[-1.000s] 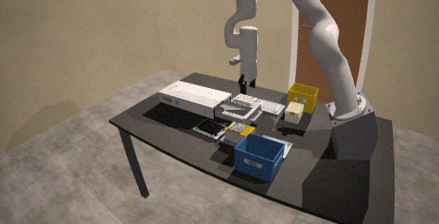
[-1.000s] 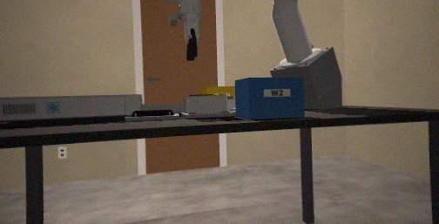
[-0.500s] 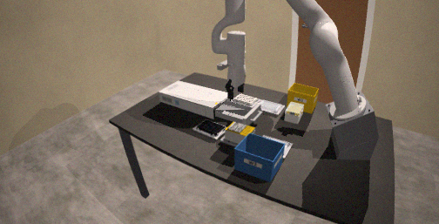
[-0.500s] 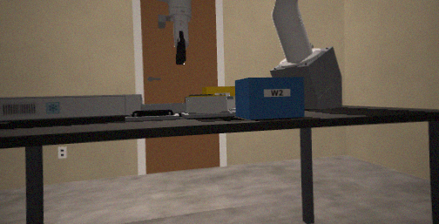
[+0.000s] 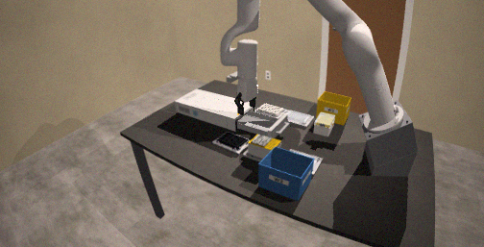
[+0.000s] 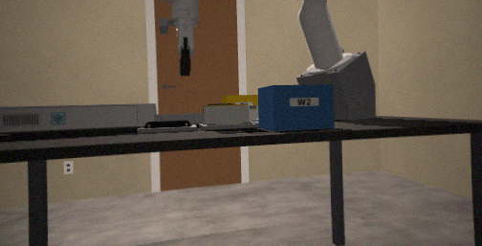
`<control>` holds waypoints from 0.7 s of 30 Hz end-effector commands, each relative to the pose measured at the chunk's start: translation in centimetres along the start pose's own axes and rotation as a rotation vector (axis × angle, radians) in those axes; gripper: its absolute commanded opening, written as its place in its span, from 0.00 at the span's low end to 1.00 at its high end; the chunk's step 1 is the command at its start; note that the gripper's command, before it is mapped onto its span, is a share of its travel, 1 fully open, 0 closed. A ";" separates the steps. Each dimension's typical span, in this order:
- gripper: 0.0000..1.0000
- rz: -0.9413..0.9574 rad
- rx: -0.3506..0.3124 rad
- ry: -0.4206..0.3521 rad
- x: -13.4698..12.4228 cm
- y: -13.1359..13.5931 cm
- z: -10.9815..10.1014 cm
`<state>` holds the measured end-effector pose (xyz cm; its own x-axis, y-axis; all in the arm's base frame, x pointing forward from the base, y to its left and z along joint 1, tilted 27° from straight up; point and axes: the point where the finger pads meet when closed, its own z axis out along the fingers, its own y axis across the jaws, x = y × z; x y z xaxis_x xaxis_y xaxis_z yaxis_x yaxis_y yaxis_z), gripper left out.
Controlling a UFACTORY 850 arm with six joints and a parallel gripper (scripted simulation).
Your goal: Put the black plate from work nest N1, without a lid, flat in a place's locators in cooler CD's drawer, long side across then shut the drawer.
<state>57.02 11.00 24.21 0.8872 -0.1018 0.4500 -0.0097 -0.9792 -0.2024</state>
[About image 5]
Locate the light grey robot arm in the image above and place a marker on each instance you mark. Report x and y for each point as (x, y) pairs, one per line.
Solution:
(358, 47)

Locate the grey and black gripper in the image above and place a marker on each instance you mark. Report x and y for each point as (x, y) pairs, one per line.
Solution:
(247, 90)

